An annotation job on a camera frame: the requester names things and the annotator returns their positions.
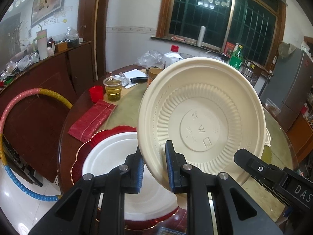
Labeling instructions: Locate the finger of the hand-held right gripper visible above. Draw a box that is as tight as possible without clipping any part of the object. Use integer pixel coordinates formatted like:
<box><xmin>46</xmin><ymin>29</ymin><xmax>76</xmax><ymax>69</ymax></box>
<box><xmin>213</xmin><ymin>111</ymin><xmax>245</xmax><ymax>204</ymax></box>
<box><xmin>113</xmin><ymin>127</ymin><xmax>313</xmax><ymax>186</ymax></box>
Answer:
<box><xmin>233</xmin><ymin>149</ymin><xmax>288</xmax><ymax>189</ymax></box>

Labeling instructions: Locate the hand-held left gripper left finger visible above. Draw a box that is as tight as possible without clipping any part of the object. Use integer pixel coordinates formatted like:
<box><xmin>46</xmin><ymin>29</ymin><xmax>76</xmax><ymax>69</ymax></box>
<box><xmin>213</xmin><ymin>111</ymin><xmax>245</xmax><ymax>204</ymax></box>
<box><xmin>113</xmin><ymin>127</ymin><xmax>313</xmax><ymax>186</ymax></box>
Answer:
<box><xmin>29</xmin><ymin>146</ymin><xmax>145</xmax><ymax>235</ymax></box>

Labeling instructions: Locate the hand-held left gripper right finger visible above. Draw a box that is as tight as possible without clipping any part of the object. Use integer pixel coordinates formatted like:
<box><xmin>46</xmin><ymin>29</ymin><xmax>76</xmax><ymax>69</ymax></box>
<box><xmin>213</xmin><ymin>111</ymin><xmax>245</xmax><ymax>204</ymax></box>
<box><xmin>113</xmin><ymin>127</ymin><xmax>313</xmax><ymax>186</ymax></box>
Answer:
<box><xmin>165</xmin><ymin>140</ymin><xmax>284</xmax><ymax>235</ymax></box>

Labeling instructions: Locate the ribbed cream bowl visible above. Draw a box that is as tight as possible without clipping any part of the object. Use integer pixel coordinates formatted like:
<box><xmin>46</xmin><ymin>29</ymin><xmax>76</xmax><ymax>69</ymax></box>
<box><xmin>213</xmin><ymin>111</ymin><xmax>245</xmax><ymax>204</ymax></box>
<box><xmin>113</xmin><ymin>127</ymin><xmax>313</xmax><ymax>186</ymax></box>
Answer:
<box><xmin>137</xmin><ymin>57</ymin><xmax>267</xmax><ymax>193</ymax></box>

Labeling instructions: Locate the white plate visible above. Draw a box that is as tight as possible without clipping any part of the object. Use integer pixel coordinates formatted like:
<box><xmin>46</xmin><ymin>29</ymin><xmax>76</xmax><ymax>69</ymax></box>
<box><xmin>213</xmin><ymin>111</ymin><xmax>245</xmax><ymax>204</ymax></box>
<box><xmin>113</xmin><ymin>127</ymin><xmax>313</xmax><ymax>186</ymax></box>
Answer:
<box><xmin>82</xmin><ymin>132</ymin><xmax>180</xmax><ymax>219</ymax></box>

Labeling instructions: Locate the red gold-rimmed plate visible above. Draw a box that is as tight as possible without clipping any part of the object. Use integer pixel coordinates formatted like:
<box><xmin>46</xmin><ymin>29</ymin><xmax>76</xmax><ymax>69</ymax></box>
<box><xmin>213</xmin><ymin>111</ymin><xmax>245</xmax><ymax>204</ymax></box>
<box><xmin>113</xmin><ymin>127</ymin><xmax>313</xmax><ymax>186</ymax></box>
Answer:
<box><xmin>70</xmin><ymin>125</ymin><xmax>189</xmax><ymax>235</ymax></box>

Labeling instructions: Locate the red plastic packet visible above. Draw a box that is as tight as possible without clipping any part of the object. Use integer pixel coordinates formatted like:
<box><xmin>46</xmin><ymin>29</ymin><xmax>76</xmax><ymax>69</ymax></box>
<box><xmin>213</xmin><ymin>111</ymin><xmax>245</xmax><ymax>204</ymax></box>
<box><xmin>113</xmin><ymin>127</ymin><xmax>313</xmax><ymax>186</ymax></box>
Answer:
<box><xmin>68</xmin><ymin>99</ymin><xmax>116</xmax><ymax>142</ymax></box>

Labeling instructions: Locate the grey refrigerator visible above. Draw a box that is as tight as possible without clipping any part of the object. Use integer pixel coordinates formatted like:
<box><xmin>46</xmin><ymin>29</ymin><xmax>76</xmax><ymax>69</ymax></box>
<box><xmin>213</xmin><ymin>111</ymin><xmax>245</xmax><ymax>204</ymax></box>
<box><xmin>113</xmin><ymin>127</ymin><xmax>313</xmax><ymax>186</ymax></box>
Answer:
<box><xmin>260</xmin><ymin>48</ymin><xmax>313</xmax><ymax>133</ymax></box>

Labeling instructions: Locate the clear cup of tea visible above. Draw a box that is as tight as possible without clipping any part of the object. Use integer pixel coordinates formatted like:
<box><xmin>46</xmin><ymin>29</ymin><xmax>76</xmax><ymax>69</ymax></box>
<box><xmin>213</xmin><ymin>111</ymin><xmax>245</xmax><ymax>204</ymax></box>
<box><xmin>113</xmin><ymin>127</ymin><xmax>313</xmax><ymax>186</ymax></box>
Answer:
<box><xmin>103</xmin><ymin>77</ymin><xmax>123</xmax><ymax>102</ymax></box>

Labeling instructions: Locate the steel thermos flask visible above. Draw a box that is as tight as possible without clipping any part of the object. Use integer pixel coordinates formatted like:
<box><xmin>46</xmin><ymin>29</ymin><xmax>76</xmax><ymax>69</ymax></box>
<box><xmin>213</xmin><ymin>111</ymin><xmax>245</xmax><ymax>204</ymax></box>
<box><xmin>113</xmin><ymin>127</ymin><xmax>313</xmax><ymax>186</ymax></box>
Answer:
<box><xmin>242</xmin><ymin>66</ymin><xmax>258</xmax><ymax>86</ymax></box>

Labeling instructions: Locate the red cup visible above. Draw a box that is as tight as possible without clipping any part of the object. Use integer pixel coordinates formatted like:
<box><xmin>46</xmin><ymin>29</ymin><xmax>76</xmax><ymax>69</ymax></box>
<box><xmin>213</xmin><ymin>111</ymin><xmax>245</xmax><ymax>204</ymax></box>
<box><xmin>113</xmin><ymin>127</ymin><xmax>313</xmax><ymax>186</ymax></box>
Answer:
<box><xmin>89</xmin><ymin>86</ymin><xmax>104</xmax><ymax>104</ymax></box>

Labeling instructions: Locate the brown jar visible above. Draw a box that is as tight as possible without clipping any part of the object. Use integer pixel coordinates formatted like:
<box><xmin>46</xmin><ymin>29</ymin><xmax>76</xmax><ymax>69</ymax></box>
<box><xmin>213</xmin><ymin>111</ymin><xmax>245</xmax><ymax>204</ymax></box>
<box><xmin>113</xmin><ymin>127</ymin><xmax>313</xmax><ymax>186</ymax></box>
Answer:
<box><xmin>147</xmin><ymin>69</ymin><xmax>163</xmax><ymax>86</ymax></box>

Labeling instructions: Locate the wooden chair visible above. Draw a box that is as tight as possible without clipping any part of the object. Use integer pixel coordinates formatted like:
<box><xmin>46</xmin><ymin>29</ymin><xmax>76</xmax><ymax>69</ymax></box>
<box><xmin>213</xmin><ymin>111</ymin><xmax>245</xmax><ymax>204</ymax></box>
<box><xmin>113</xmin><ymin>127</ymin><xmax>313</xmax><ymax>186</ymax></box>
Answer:
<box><xmin>245</xmin><ymin>57</ymin><xmax>274</xmax><ymax>98</ymax></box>

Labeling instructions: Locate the white paper sheet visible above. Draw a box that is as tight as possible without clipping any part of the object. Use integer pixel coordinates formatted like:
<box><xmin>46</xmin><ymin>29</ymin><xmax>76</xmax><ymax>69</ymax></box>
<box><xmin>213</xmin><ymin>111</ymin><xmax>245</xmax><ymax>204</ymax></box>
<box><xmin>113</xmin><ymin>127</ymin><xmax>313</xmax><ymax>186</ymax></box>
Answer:
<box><xmin>120</xmin><ymin>69</ymin><xmax>147</xmax><ymax>89</ymax></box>

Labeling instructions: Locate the green glass bottle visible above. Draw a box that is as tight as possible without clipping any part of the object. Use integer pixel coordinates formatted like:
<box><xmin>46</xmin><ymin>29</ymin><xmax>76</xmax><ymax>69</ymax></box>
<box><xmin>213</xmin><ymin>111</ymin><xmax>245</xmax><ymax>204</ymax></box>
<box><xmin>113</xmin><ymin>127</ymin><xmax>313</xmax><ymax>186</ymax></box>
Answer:
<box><xmin>229</xmin><ymin>44</ymin><xmax>245</xmax><ymax>70</ymax></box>

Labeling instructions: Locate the red-capped plastic jug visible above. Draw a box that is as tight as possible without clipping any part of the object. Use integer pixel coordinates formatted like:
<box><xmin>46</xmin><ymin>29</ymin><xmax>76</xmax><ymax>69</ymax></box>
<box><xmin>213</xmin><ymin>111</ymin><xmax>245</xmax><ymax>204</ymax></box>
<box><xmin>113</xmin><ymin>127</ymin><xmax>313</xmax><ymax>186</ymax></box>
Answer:
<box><xmin>163</xmin><ymin>45</ymin><xmax>185</xmax><ymax>69</ymax></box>

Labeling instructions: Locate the clear plastic bag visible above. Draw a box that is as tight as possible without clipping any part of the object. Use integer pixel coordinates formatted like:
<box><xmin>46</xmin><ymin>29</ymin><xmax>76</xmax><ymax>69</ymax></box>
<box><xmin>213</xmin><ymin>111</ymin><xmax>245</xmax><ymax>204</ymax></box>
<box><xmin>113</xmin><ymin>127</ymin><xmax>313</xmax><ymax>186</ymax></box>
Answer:
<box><xmin>137</xmin><ymin>50</ymin><xmax>164</xmax><ymax>68</ymax></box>

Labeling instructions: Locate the multicoloured hula hoop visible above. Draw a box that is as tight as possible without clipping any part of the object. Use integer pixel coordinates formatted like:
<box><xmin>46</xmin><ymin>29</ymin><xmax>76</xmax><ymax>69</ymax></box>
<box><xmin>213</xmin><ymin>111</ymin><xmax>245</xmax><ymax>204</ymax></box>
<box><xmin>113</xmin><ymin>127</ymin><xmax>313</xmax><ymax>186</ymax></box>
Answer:
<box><xmin>0</xmin><ymin>88</ymin><xmax>73</xmax><ymax>202</ymax></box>

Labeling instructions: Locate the white plastic roll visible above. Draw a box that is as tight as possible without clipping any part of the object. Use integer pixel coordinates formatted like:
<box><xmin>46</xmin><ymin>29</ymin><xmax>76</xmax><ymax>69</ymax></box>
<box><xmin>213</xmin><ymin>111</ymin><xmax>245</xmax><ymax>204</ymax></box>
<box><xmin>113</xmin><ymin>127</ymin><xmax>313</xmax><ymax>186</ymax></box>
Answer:
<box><xmin>196</xmin><ymin>26</ymin><xmax>207</xmax><ymax>47</ymax></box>

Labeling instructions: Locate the dark wooden sideboard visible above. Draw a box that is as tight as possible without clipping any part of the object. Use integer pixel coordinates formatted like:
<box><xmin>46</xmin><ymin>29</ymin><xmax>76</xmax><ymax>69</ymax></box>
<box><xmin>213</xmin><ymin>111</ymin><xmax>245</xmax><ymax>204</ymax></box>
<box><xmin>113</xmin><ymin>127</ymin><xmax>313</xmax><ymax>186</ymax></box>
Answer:
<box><xmin>0</xmin><ymin>40</ymin><xmax>96</xmax><ymax>184</ymax></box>

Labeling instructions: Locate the white tumbler with straw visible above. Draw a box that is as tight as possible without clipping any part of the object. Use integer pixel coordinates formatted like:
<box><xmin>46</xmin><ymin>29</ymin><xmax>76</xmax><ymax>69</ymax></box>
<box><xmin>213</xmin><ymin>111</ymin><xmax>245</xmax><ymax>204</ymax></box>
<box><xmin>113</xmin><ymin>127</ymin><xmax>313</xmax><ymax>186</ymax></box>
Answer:
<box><xmin>36</xmin><ymin>29</ymin><xmax>49</xmax><ymax>60</ymax></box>

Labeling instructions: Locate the wooden framed window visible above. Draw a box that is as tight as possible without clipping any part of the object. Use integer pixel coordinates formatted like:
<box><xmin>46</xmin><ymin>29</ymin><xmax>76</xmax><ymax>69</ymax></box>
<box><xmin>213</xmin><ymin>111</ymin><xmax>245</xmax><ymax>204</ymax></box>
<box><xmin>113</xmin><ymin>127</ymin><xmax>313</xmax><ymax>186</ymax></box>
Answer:
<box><xmin>156</xmin><ymin>0</ymin><xmax>286</xmax><ymax>54</ymax></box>

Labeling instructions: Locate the brown wooden door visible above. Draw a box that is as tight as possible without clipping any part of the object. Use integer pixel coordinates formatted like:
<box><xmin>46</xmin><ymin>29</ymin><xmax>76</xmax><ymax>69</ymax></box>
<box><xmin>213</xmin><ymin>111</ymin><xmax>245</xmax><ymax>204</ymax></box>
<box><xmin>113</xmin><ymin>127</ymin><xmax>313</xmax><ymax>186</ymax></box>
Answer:
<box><xmin>78</xmin><ymin>0</ymin><xmax>110</xmax><ymax>81</ymax></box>

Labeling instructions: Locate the framed wall picture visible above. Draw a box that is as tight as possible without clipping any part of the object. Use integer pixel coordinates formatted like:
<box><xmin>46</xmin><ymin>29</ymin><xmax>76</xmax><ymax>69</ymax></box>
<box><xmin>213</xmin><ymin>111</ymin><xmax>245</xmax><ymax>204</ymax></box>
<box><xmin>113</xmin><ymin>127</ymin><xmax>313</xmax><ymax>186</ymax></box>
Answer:
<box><xmin>31</xmin><ymin>0</ymin><xmax>69</xmax><ymax>28</ymax></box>

